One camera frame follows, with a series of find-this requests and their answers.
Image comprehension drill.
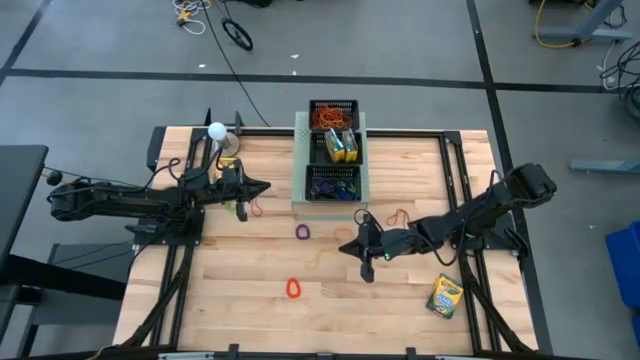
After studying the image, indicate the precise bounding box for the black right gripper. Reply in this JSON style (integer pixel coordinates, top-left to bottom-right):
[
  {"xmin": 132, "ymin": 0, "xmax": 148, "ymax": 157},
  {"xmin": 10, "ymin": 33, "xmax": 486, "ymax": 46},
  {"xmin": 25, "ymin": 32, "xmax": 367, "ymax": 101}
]
[{"xmin": 338, "ymin": 209, "xmax": 419, "ymax": 284}]

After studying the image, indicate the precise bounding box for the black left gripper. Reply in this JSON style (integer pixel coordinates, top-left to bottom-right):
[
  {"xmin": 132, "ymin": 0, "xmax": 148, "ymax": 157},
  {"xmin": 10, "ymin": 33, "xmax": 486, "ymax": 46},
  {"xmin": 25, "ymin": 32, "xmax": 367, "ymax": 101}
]
[{"xmin": 199, "ymin": 160, "xmax": 272, "ymax": 223}]

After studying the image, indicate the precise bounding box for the black slotted plastic basket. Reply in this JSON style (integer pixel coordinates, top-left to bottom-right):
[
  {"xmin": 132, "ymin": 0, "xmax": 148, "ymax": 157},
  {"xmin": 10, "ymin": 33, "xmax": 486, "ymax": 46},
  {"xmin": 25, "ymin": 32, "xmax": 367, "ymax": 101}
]
[
  {"xmin": 307, "ymin": 129, "xmax": 364, "ymax": 166},
  {"xmin": 303, "ymin": 163, "xmax": 363, "ymax": 203},
  {"xmin": 307, "ymin": 98, "xmax": 361, "ymax": 132}
]

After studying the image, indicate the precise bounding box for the grey metal desk base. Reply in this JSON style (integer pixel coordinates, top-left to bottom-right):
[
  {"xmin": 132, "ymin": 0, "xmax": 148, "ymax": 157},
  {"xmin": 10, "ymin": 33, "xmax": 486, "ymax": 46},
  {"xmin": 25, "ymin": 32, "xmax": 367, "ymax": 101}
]
[{"xmin": 17, "ymin": 242, "xmax": 137, "ymax": 359}]

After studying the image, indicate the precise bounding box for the grey desk leg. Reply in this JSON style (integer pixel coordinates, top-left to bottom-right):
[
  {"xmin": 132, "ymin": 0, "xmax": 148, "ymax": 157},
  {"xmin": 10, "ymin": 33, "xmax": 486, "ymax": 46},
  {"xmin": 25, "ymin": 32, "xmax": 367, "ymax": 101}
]
[{"xmin": 537, "ymin": 0, "xmax": 634, "ymax": 44}]

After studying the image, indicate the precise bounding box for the green perforated metal shelf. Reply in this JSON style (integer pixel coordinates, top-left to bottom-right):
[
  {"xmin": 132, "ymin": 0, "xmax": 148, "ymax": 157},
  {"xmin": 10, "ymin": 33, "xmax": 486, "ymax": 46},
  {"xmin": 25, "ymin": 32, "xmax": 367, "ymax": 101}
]
[{"xmin": 291, "ymin": 111, "xmax": 372, "ymax": 222}]

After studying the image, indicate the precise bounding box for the white bulb table lamp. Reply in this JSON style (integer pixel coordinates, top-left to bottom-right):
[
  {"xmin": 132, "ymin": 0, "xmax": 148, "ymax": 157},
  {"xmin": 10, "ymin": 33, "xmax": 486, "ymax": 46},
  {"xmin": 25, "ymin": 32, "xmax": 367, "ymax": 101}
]
[{"xmin": 206, "ymin": 121, "xmax": 241, "ymax": 158}]

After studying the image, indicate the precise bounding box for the grey floor bar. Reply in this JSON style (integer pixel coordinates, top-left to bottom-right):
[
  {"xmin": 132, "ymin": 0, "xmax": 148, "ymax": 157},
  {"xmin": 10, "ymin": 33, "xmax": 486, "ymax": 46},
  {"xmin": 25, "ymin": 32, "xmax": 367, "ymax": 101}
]
[{"xmin": 568, "ymin": 158, "xmax": 640, "ymax": 175}]

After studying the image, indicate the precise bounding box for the blue plastic bin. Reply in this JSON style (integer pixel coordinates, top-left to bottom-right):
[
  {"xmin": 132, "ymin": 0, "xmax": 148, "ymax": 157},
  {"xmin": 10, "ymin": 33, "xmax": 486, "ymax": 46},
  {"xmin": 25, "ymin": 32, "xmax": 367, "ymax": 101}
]
[{"xmin": 604, "ymin": 227, "xmax": 640, "ymax": 351}]

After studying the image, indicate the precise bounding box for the long black cable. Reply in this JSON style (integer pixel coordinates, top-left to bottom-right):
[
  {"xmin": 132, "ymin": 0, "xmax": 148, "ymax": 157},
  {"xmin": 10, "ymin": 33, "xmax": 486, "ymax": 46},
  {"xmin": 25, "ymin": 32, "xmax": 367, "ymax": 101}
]
[{"xmin": 199, "ymin": 0, "xmax": 274, "ymax": 129}]

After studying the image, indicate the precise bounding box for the black ring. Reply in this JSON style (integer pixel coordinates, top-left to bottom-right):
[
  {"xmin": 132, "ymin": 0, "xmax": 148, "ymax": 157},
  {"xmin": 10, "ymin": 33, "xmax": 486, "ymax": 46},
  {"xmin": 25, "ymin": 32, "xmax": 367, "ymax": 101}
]
[{"xmin": 221, "ymin": 17, "xmax": 255, "ymax": 52}]

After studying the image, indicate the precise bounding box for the black aluminium table frame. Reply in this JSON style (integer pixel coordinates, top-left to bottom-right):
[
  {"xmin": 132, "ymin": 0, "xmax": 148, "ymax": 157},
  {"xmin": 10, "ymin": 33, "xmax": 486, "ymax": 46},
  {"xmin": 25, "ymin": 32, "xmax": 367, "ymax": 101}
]
[{"xmin": 112, "ymin": 124, "xmax": 554, "ymax": 360}]

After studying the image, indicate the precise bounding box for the silver metal bracket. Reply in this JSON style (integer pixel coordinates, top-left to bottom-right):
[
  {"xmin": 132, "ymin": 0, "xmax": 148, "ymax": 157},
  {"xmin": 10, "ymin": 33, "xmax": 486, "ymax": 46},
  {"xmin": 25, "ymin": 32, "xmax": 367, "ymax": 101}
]
[{"xmin": 158, "ymin": 352, "xmax": 216, "ymax": 360}]

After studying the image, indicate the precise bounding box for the white yellow cable bundle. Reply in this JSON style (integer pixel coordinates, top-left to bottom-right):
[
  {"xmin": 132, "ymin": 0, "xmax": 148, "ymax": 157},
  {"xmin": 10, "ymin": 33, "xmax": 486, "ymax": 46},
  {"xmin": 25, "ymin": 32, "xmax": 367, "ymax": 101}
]
[{"xmin": 172, "ymin": 0, "xmax": 214, "ymax": 36}]

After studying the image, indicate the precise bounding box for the yellow floor cable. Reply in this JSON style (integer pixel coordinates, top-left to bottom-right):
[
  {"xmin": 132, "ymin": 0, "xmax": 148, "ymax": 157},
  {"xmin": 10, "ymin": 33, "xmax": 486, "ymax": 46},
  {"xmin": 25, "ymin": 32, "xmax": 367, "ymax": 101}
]
[{"xmin": 533, "ymin": 0, "xmax": 581, "ymax": 50}]

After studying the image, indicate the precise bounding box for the black cable tangle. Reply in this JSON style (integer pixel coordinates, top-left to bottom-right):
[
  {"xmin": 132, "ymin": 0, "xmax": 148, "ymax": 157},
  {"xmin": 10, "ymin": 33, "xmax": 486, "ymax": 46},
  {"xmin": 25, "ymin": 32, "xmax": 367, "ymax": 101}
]
[{"xmin": 599, "ymin": 42, "xmax": 640, "ymax": 121}]

